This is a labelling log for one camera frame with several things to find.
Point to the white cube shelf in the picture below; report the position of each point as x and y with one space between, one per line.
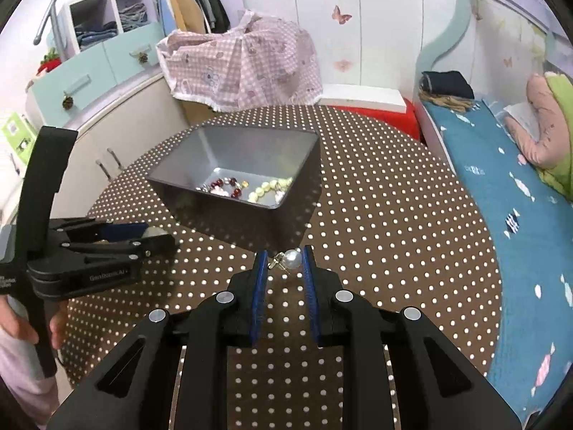
81 22

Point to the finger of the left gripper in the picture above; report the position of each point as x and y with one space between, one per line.
122 231
74 249

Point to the cardboard box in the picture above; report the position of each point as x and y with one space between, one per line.
196 113

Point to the metal curved rail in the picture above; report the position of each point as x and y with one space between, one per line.
50 15

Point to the white pillow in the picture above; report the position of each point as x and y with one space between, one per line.
524 114

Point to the white board on ottoman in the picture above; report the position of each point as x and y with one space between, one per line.
364 97

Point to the person left forearm sleeve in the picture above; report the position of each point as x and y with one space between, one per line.
38 397

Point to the hanging clothes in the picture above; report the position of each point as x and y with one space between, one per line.
198 16

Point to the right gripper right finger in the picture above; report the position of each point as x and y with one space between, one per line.
399 369

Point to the teal bunk bed frame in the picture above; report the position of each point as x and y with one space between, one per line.
496 44

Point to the pearl earring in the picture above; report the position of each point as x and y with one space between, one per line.
288 261

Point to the teal drawer unit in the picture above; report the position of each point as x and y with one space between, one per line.
66 91

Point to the cabinet handle upper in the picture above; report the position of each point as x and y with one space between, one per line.
116 159

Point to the pink butterfly wall sticker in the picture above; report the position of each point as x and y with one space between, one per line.
340 17

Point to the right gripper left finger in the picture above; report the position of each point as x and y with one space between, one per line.
170 371

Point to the silver metal tin box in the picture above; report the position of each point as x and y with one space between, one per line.
253 165

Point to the cabinet handle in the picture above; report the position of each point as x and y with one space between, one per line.
116 159
104 170

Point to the beige cabinet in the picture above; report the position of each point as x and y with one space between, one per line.
130 119

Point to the folded dark clothes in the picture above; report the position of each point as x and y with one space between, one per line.
446 89

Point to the red ottoman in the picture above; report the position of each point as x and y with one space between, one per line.
405 122

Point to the cabinet handle lower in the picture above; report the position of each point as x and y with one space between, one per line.
104 170

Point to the blue patterned mattress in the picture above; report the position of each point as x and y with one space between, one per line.
531 228

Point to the pink and green quilt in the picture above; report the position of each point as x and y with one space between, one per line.
550 94

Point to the pink checkered cloth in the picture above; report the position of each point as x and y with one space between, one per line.
263 61

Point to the person left hand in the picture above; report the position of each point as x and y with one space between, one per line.
20 329

